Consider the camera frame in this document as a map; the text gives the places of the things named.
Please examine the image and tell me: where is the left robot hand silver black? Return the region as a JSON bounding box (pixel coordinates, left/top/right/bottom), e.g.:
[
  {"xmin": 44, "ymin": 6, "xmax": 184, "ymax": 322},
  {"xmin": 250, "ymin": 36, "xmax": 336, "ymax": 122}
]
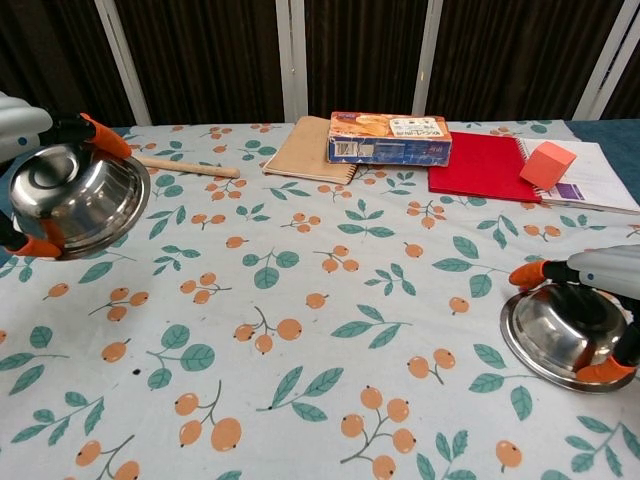
[{"xmin": 0, "ymin": 92, "xmax": 134, "ymax": 261}]

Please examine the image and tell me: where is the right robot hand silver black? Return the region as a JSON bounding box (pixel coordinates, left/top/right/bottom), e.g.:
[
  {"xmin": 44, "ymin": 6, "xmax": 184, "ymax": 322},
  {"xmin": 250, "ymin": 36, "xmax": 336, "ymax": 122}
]
[{"xmin": 508, "ymin": 244, "xmax": 640, "ymax": 384}]

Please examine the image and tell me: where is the steel bowl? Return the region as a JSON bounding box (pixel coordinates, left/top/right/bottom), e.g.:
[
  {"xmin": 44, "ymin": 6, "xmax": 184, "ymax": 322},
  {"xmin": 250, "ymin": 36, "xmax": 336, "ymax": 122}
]
[
  {"xmin": 499, "ymin": 282, "xmax": 639, "ymax": 394},
  {"xmin": 8, "ymin": 142, "xmax": 152, "ymax": 262}
]

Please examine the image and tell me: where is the floral tablecloth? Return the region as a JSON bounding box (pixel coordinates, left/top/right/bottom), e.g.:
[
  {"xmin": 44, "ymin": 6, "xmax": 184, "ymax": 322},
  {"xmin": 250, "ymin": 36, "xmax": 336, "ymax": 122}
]
[{"xmin": 0, "ymin": 118, "xmax": 640, "ymax": 480}]

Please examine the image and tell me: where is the white printed paper booklet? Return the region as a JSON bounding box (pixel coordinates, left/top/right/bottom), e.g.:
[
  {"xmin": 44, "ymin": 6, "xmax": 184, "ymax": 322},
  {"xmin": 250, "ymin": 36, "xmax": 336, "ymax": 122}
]
[{"xmin": 519, "ymin": 137, "xmax": 640, "ymax": 216}]

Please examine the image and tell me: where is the orange cube block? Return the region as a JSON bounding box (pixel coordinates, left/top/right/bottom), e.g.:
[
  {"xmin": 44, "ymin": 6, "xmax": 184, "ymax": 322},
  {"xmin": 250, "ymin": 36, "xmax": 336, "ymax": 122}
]
[{"xmin": 518, "ymin": 140, "xmax": 577, "ymax": 191}]

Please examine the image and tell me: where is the teal table cover cloth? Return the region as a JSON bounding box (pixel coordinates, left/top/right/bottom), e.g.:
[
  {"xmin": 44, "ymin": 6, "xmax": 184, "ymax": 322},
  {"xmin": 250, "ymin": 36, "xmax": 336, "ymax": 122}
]
[{"xmin": 569, "ymin": 118, "xmax": 640, "ymax": 146}]

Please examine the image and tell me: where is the red spiral notebook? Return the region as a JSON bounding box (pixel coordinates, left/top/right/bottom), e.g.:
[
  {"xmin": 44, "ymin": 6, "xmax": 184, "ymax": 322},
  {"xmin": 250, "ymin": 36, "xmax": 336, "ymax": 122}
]
[{"xmin": 427, "ymin": 130, "xmax": 544, "ymax": 204}]

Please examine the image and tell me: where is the light wooden stick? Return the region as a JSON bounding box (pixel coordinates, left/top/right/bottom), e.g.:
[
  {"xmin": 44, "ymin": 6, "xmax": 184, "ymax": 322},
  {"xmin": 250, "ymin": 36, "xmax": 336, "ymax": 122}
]
[{"xmin": 132, "ymin": 153, "xmax": 241, "ymax": 179}]

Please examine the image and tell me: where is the orange blue food box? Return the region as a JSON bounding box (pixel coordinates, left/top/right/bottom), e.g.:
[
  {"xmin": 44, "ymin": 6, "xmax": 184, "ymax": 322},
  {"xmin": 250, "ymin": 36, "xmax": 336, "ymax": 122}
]
[{"xmin": 327, "ymin": 111, "xmax": 454, "ymax": 166}]

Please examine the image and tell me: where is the brown kraft spiral notebook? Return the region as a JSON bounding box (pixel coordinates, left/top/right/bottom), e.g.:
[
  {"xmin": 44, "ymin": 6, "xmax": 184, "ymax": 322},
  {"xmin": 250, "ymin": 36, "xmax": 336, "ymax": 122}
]
[{"xmin": 262, "ymin": 115, "xmax": 359, "ymax": 185}]

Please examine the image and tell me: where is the white partition frame post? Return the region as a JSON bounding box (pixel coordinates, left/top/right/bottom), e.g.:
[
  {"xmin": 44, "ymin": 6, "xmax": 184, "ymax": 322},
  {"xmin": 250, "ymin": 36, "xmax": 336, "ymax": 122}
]
[
  {"xmin": 412, "ymin": 0, "xmax": 445, "ymax": 119},
  {"xmin": 94, "ymin": 0, "xmax": 152, "ymax": 126},
  {"xmin": 574, "ymin": 0, "xmax": 640, "ymax": 121},
  {"xmin": 274, "ymin": 0, "xmax": 309, "ymax": 124}
]

